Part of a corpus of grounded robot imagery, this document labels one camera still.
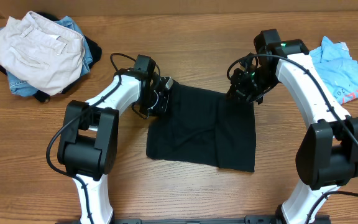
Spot blue folded jeans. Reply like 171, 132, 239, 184
0, 16, 93, 98

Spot beige folded trousers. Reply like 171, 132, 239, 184
0, 11, 85, 95

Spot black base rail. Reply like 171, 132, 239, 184
113, 215, 281, 224

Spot black t-shirt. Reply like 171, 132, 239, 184
146, 82, 256, 172

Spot light blue printed t-shirt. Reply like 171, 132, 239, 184
310, 36, 358, 105

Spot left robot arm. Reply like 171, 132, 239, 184
52, 55, 173, 223

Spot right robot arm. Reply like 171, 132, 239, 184
227, 29, 358, 224

